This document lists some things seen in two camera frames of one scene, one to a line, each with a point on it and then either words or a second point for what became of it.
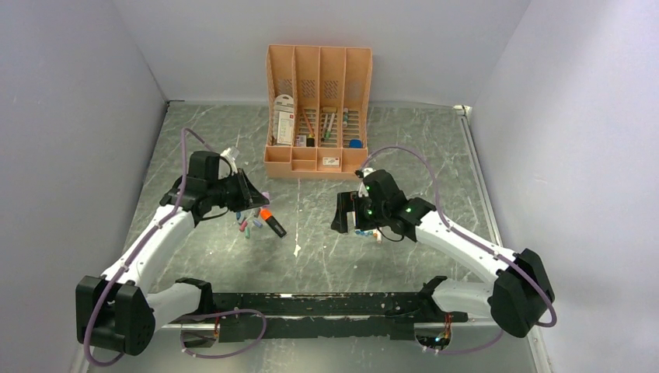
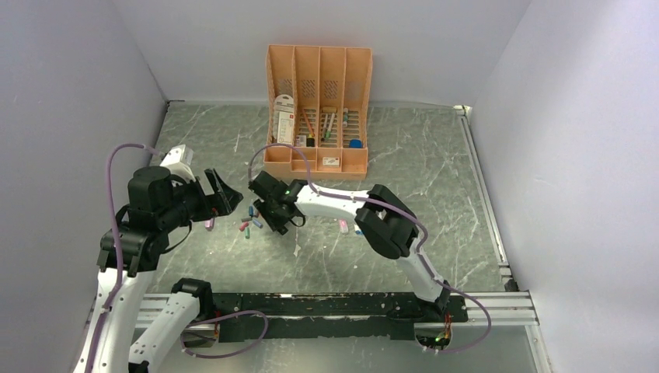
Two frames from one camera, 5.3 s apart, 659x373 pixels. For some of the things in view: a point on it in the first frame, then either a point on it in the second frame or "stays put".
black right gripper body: (367, 214) → (273, 218)
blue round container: (355, 144) stays put
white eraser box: (330, 162) stays put
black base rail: (291, 318) stays put
